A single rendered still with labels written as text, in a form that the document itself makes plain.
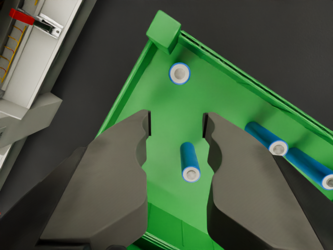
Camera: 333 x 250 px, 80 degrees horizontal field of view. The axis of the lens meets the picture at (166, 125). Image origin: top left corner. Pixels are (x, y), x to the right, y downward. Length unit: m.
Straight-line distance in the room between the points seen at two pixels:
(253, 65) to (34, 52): 0.50
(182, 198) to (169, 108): 0.12
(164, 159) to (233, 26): 0.42
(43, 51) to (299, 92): 0.62
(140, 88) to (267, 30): 0.44
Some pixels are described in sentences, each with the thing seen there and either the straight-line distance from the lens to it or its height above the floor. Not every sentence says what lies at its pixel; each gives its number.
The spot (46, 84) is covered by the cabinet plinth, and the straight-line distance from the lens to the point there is 0.62.
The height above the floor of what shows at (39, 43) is 0.15.
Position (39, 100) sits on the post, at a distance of 0.59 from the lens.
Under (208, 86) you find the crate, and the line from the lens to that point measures 0.24.
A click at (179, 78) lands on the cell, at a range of 0.17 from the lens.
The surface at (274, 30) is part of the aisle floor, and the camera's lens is 0.62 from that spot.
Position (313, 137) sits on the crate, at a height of 0.32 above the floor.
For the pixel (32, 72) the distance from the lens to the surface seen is 0.50.
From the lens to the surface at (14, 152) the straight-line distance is 0.74.
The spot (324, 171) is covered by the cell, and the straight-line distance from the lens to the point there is 0.25.
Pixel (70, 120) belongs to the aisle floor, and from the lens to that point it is 0.65.
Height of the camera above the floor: 0.56
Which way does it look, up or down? 74 degrees down
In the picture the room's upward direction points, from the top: 172 degrees counter-clockwise
